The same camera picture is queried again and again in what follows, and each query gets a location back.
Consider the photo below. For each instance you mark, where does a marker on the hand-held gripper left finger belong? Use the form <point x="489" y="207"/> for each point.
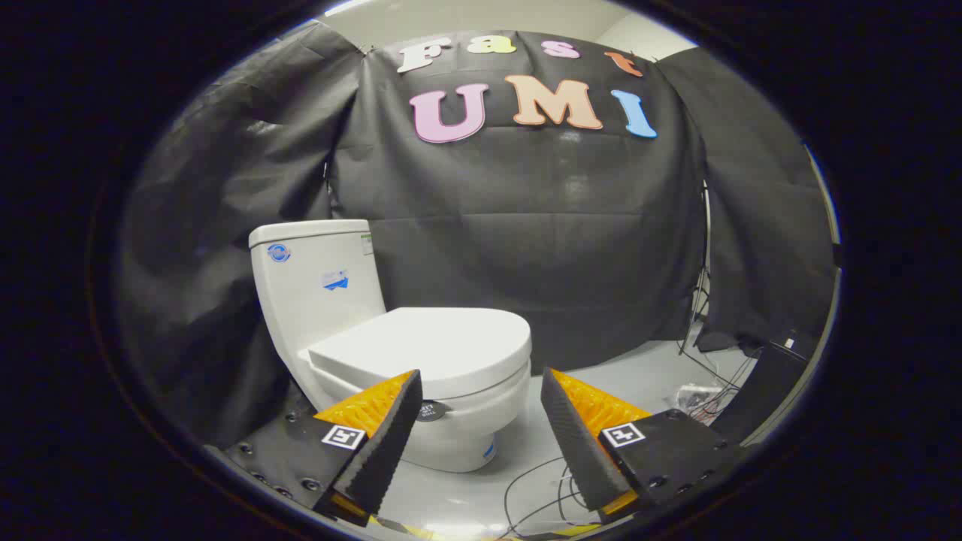
<point x="391" y="436"/>

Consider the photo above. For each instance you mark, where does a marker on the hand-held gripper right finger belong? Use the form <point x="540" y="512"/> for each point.
<point x="575" y="443"/>

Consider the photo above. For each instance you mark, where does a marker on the white toilet lid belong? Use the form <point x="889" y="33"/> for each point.
<point x="428" y="338"/>

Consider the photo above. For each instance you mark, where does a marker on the white ceramic toilet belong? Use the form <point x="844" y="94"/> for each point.
<point x="316" y="300"/>

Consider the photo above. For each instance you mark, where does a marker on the yellow black floor tape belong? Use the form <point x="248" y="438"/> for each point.
<point x="571" y="530"/>

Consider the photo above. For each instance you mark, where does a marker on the black box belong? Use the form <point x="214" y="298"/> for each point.
<point x="759" y="391"/>

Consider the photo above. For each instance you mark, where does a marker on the thin metal stand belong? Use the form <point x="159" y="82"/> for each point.
<point x="703" y="278"/>

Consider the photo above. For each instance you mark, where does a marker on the black backdrop cloth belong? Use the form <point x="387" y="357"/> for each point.
<point x="526" y="225"/>

